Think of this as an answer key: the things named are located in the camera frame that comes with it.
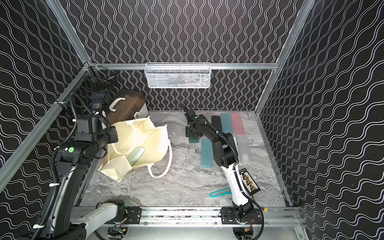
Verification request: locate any green pencil case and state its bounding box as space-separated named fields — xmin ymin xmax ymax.
xmin=188 ymin=136 xmax=200 ymax=144

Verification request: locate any black wire basket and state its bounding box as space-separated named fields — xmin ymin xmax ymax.
xmin=60 ymin=66 xmax=118 ymax=118

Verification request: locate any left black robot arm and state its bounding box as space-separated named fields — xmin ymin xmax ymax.
xmin=19 ymin=94 xmax=118 ymax=240

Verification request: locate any white pencil case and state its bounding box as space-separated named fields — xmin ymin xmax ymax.
xmin=127 ymin=147 xmax=145 ymax=167

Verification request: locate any pale blue translucent pencil case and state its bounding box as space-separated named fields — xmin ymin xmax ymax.
xmin=201 ymin=137 xmax=214 ymax=169

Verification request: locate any black card with brown items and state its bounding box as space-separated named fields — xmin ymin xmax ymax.
xmin=239 ymin=168 xmax=261 ymax=196

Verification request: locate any translucent clear pencil case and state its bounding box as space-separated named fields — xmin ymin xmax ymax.
xmin=236 ymin=135 xmax=252 ymax=163

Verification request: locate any cream canvas tote bag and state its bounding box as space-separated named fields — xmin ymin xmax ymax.
xmin=99 ymin=117 xmax=173 ymax=182

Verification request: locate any pink pencil case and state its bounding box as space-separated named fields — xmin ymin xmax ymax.
xmin=231 ymin=113 xmax=246 ymax=135

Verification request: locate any black pencil case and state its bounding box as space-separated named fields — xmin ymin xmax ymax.
xmin=211 ymin=115 xmax=223 ymax=132

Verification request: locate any brown lidded storage box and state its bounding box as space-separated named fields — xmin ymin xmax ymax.
xmin=102 ymin=89 xmax=148 ymax=125

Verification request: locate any teal utility knife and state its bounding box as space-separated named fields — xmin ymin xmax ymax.
xmin=209 ymin=188 xmax=232 ymax=198

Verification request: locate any white wire mesh basket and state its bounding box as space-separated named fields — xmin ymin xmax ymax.
xmin=144 ymin=62 xmax=212 ymax=89

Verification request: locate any teal translucent pencil case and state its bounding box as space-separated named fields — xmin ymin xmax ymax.
xmin=221 ymin=113 xmax=234 ymax=135

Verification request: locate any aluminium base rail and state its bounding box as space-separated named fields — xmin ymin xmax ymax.
xmin=59 ymin=206 xmax=304 ymax=226

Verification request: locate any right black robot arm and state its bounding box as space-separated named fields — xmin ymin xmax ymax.
xmin=184 ymin=106 xmax=265 ymax=226

